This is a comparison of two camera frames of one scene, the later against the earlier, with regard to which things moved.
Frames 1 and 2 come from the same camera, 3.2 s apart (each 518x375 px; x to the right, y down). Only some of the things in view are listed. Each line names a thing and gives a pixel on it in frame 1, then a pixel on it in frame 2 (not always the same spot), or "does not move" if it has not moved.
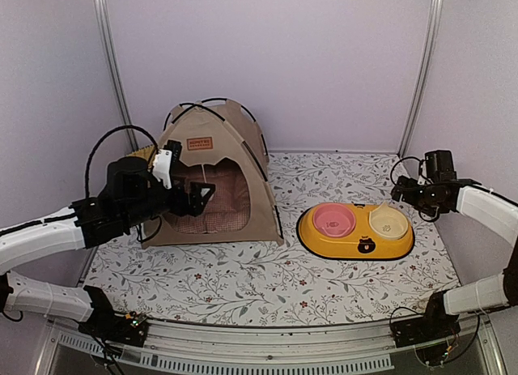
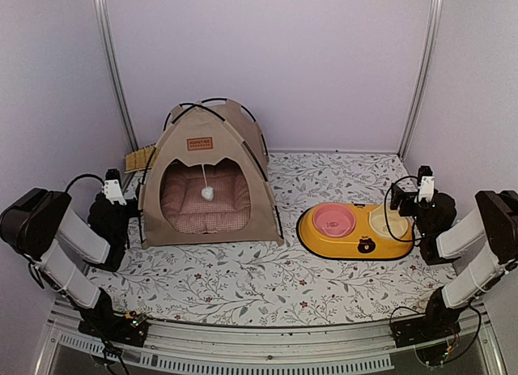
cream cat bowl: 388,223 does not move
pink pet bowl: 333,220 does not move
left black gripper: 195,206 → 135,211
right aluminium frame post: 424,70 does not move
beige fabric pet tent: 210,131 does not move
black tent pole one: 261,136 → 188,109
